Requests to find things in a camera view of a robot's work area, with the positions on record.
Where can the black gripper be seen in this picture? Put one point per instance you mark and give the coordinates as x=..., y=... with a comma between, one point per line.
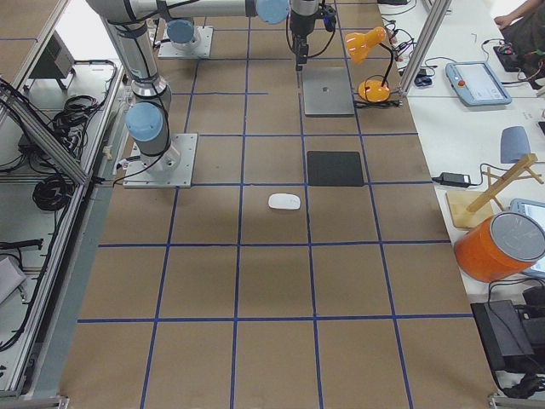
x=301, y=26

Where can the white computer mouse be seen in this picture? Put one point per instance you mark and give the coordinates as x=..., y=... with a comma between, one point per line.
x=284, y=201

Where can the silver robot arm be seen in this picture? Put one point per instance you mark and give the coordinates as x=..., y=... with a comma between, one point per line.
x=182, y=34
x=148, y=120

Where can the silver laptop notebook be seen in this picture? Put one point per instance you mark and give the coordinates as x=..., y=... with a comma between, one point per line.
x=327, y=92

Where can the black mousepad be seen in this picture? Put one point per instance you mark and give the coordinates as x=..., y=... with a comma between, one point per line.
x=334, y=169

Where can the blue teach pendant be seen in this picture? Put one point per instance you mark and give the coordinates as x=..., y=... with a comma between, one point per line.
x=476, y=85

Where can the black power adapter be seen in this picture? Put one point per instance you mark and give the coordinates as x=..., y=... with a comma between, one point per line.
x=455, y=179

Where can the wooden stand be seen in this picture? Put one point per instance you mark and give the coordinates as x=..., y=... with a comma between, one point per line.
x=469, y=209

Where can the orange cylindrical container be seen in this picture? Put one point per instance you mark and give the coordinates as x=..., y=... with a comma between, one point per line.
x=500, y=246

